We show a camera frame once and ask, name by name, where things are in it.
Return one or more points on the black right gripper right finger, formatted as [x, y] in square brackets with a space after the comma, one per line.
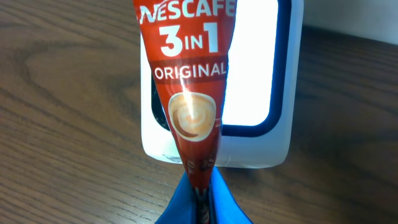
[226, 210]

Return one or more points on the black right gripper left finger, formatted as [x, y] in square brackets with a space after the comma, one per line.
[182, 206]

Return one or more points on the red stick packet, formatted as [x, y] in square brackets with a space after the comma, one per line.
[187, 44]

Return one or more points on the white barcode scanner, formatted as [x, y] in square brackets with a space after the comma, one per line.
[260, 90]

